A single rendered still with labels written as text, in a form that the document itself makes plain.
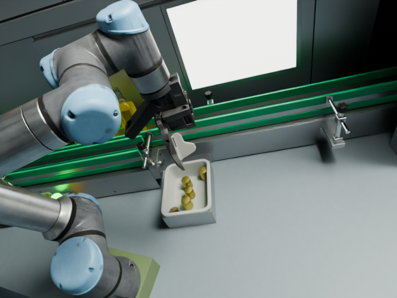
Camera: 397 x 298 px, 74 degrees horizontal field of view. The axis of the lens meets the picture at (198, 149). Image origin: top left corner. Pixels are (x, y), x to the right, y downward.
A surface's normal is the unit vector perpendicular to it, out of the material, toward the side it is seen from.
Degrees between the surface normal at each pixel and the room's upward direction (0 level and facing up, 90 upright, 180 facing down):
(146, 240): 0
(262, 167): 0
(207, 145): 90
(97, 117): 94
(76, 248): 11
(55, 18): 90
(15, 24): 90
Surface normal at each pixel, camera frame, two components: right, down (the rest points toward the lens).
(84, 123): 0.40, 0.65
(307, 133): 0.00, 0.73
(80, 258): -0.18, -0.53
